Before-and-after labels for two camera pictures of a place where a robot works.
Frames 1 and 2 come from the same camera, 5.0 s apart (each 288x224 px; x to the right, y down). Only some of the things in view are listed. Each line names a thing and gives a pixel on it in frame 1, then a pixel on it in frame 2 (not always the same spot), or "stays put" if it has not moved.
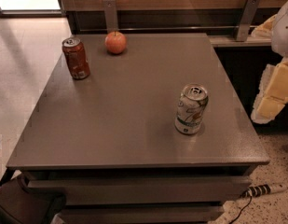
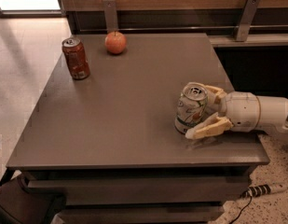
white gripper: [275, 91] → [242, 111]
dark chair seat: [17, 203] stays put
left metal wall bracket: [111, 14] stays put
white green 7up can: [191, 106] stays put
